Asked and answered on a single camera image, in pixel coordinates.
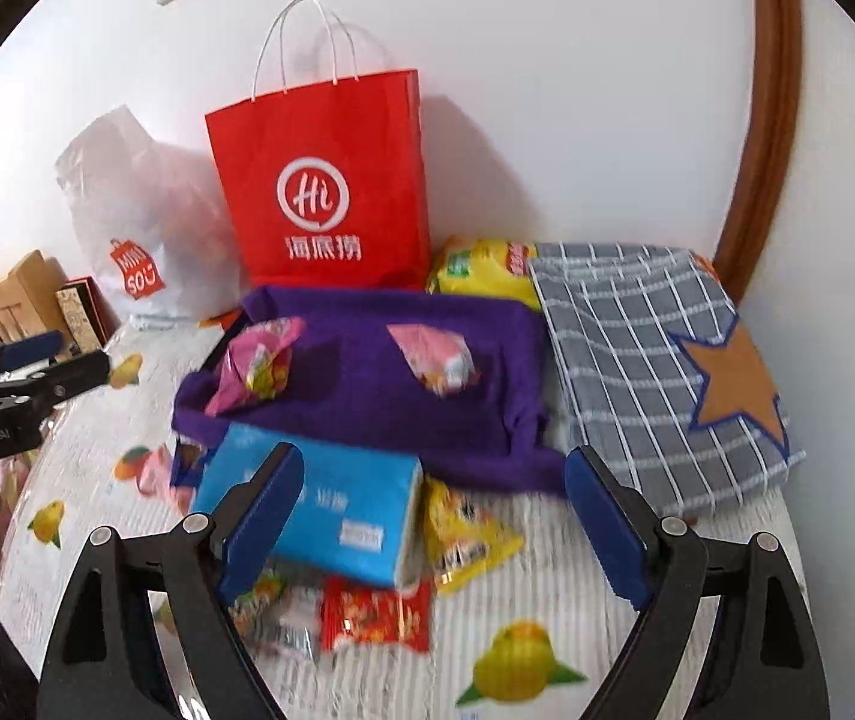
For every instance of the white plastic bag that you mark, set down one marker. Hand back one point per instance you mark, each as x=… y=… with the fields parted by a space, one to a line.
x=120 y=195

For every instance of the red paper bag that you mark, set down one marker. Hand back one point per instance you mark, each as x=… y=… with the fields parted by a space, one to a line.
x=322 y=165

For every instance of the blue tissue pack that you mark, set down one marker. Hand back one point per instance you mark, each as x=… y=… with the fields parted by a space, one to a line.
x=352 y=487

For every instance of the purple fabric basket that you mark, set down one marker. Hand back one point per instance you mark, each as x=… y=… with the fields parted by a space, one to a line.
x=367 y=405

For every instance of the fruit print lace tablecloth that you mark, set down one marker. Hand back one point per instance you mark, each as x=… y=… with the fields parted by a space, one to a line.
x=585 y=615

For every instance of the brown wooden frame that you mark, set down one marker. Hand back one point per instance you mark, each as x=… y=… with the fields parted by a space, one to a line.
x=765 y=127

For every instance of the red snack packet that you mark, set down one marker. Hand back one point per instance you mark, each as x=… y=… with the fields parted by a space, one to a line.
x=375 y=615

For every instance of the pink and yellow snack packet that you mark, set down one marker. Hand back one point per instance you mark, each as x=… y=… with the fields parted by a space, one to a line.
x=255 y=367

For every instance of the wooden chair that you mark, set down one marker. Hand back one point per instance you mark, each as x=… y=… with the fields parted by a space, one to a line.
x=15 y=292

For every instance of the grey plaid cloth with star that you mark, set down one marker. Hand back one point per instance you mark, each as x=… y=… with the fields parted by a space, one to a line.
x=622 y=390

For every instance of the small pink packet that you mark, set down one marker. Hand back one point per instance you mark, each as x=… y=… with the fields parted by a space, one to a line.
x=151 y=469

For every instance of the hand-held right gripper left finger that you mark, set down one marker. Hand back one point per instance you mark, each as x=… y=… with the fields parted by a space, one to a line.
x=262 y=517

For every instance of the small dark blue packet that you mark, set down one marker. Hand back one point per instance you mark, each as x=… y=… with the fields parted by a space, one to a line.
x=189 y=465

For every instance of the white red printed packet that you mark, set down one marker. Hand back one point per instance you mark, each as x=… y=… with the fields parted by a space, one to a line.
x=300 y=626

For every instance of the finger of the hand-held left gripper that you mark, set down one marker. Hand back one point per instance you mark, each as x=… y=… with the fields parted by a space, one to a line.
x=60 y=379
x=30 y=346

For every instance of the large yellow snack bag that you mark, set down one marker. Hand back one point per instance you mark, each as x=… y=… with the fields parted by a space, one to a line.
x=472 y=270

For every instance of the patterned box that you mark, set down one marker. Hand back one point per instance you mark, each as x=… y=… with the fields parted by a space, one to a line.
x=86 y=315

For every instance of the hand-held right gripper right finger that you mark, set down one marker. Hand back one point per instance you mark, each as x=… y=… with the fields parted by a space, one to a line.
x=607 y=532

